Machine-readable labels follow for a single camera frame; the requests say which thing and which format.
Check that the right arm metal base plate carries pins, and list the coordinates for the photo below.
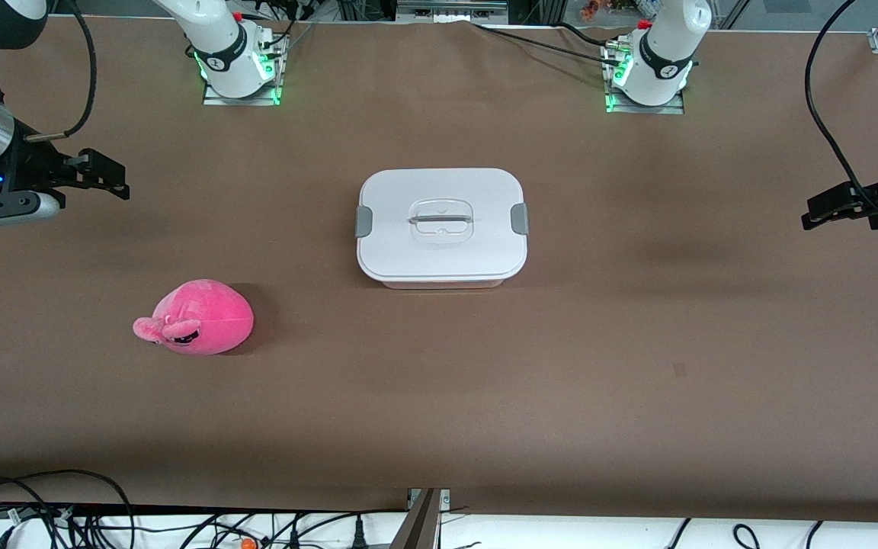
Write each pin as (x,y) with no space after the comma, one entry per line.
(214,97)

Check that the pink plush toy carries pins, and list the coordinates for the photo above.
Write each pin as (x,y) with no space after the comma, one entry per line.
(206,316)

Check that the table cover sheet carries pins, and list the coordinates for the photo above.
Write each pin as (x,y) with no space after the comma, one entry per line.
(561,381)

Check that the white box lid grey latches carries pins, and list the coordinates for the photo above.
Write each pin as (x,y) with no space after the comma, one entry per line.
(440,221)

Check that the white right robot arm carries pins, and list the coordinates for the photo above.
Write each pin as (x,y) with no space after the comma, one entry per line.
(225,46)

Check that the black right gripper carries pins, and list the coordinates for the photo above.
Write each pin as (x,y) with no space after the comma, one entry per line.
(27,165)

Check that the pale pink plastic box base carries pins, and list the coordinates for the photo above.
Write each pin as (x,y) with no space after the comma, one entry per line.
(443,283)

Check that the black power plug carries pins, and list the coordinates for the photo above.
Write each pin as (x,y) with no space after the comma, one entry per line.
(359,535)

